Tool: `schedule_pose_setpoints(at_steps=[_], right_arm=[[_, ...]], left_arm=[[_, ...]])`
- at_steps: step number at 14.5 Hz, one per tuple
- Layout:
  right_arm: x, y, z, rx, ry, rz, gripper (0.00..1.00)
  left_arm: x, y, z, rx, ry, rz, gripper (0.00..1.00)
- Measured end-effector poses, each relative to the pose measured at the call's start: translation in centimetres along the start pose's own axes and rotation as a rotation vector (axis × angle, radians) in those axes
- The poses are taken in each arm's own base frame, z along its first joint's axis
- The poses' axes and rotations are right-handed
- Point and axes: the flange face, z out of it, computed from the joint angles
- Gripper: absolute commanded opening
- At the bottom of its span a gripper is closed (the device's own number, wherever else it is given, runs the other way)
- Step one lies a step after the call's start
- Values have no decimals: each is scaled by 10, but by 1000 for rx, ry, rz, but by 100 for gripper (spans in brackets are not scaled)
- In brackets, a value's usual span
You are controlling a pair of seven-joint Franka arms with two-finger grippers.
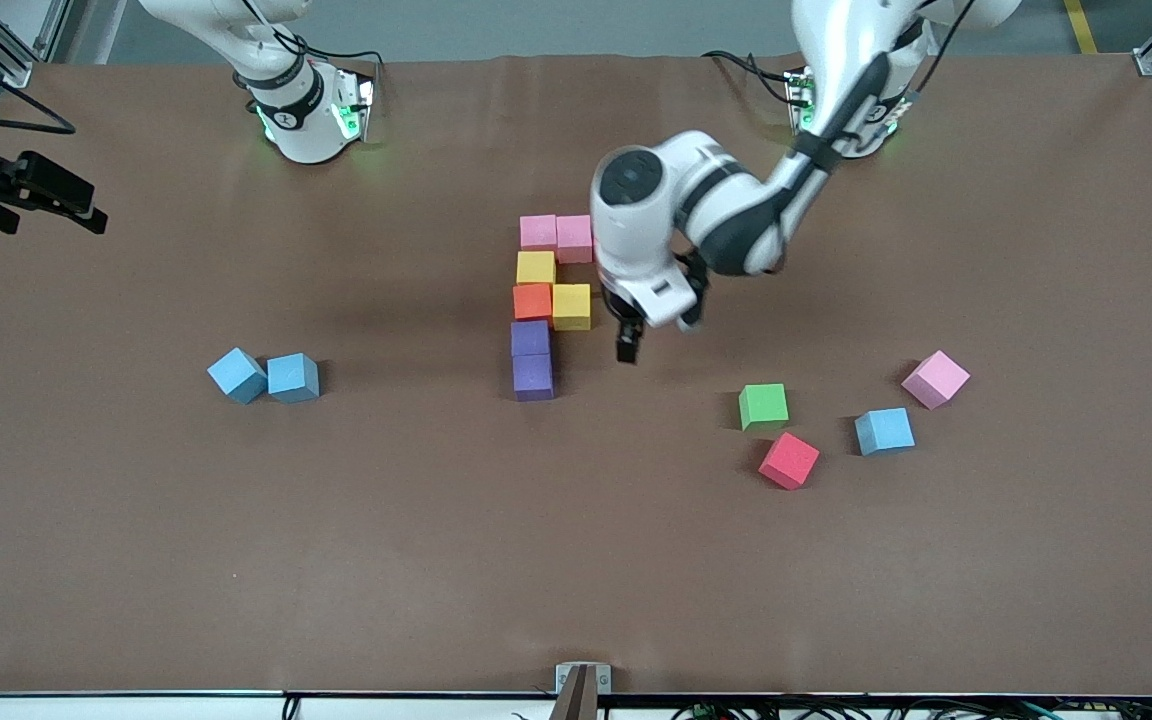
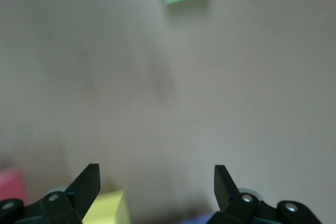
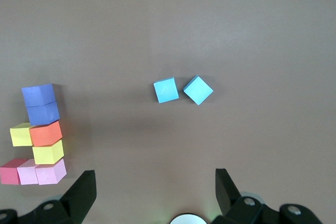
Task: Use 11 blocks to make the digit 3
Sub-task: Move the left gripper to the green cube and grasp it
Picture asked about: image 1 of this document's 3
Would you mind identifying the brown table mat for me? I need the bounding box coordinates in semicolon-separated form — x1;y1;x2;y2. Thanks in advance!
0;52;1152;696

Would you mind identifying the white table edge rail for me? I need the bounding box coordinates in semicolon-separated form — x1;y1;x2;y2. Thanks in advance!
0;693;1152;720

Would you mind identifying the yellow floor tape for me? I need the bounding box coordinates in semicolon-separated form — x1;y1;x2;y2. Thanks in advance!
1063;0;1103;56

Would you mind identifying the blue foam cube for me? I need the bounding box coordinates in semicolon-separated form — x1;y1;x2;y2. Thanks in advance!
267;352;320;405
854;406;916;457
206;347;269;406

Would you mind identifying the black cable bundle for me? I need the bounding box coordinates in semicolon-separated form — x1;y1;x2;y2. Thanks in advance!
671;698;1152;720

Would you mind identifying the green foam cube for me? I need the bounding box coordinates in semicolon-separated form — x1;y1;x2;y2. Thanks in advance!
738;383;791;433

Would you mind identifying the red foam cube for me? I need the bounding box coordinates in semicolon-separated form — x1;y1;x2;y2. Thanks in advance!
758;431;821;491

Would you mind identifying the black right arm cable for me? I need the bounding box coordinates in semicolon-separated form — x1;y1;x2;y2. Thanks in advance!
0;40;77;136

